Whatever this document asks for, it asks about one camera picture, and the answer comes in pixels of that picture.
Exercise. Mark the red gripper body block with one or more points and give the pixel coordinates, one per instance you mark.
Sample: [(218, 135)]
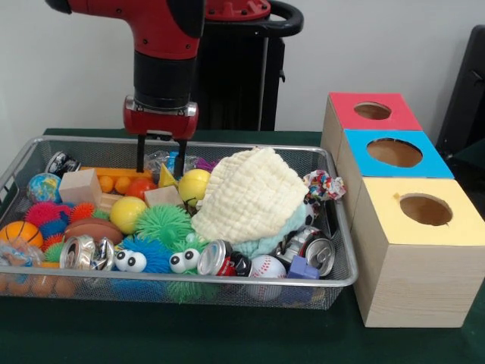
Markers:
[(161, 123)]

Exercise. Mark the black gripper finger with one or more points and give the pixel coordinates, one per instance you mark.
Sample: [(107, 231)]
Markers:
[(140, 153), (180, 158)]

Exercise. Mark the yellow smiley ball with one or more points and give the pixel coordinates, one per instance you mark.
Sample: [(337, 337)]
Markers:
[(193, 184)]

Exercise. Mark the cream knitted cloth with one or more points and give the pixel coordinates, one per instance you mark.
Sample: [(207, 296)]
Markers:
[(250, 193)]

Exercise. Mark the blue spiky ball with eyes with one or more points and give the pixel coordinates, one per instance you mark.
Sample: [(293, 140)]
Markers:
[(148, 254)]

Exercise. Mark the mint green knitted cloth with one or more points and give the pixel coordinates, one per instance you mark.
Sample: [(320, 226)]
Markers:
[(265, 241)]

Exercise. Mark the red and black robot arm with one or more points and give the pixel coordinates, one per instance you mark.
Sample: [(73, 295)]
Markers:
[(163, 45)]

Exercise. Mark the shallow clear mesh bin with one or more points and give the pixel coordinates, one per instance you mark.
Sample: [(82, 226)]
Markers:
[(337, 250)]

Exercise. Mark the wooden box with three holes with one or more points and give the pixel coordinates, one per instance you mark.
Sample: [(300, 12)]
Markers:
[(409, 265)]

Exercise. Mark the plain yellow ball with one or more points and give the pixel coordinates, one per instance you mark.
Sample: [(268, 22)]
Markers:
[(129, 214)]

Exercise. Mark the pale wooden cube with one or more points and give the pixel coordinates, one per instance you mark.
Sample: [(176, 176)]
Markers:
[(79, 187)]

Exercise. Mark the green spiky ball with eyes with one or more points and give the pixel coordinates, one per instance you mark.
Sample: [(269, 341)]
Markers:
[(184, 260)]

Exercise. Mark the red crushed can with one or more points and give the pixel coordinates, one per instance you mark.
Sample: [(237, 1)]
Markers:
[(223, 259)]

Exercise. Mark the silver crushed can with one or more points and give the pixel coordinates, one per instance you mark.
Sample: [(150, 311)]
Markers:
[(318, 254)]

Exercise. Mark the dark green table cloth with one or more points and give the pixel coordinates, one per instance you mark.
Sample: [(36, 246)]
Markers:
[(227, 334)]

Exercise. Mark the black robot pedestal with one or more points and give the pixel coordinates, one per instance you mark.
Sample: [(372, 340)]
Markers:
[(250, 76)]

